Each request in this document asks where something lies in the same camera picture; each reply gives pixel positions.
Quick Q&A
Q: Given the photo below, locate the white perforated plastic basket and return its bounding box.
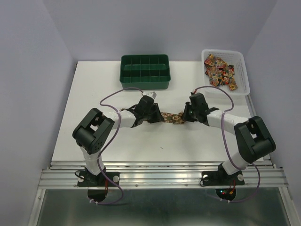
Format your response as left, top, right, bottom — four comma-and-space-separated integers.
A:
202, 49, 250, 98

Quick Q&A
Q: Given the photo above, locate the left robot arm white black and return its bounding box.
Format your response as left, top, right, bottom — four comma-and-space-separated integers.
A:
72, 92, 164, 186

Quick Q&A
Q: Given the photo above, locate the paisley flamingo patterned tie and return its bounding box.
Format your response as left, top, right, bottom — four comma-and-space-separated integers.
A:
161, 112, 186, 124

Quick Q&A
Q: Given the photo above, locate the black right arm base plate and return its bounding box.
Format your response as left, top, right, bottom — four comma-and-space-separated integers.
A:
199, 171, 245, 187

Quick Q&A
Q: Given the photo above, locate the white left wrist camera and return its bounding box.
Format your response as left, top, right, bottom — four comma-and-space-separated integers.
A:
143, 91, 157, 100

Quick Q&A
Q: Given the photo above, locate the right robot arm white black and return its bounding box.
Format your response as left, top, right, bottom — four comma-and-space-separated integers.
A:
182, 93, 276, 186

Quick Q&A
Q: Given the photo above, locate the colourful patterned tie in basket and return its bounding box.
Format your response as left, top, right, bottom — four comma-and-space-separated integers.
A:
204, 54, 238, 91

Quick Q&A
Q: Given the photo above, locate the green divided plastic tray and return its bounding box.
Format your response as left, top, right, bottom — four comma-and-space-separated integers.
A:
119, 54, 171, 90

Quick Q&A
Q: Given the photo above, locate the aluminium mounting rail frame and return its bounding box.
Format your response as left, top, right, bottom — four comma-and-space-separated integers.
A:
29, 160, 301, 226

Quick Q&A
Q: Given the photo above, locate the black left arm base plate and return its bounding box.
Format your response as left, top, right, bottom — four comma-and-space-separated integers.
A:
74, 170, 113, 187

